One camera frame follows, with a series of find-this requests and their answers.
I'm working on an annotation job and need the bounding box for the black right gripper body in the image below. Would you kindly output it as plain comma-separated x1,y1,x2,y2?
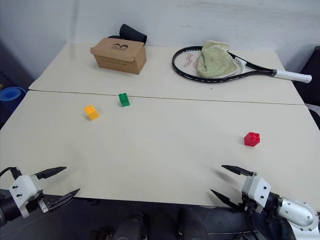
240,192,263,214

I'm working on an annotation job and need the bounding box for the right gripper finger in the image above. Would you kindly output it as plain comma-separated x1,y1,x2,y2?
210,188,243,210
220,164,258,178

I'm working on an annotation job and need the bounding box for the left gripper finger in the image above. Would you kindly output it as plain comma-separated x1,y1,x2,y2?
46,188,81,212
33,166,67,181

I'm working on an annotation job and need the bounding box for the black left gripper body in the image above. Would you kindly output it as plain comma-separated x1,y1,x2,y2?
24,191,51,214

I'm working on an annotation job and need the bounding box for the red toy brick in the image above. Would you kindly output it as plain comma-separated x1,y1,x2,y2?
243,131,262,147

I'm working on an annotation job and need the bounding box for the dark rounded shape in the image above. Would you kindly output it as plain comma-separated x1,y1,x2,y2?
176,207,209,240
112,212,151,240

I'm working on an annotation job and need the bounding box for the yellow toy brick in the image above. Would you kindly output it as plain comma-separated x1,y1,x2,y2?
83,104,101,121

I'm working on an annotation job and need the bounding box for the blue rolled foam mat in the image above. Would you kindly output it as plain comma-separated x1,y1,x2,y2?
0,87,28,109

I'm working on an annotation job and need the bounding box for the green toy brick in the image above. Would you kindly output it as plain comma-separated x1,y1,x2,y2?
118,92,131,108

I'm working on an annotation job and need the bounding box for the black white tennis racket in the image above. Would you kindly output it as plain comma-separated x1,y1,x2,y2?
171,45,313,84

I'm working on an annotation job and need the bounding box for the light green towel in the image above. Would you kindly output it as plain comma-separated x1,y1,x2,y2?
196,39,239,78

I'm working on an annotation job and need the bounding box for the brown cardboard box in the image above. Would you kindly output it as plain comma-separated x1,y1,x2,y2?
89,37,148,76

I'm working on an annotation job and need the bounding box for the black rolled cylinder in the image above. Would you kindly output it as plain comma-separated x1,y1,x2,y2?
107,23,148,47

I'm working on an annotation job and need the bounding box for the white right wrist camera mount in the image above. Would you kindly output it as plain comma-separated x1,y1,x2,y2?
241,175,273,208

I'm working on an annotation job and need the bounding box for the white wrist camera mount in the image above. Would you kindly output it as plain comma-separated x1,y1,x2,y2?
241,175,273,208
9,174,45,219

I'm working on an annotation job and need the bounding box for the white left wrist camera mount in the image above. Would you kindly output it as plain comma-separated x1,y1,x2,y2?
9,174,45,219

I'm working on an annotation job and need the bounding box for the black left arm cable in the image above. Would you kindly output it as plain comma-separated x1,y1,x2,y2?
0,166,23,180

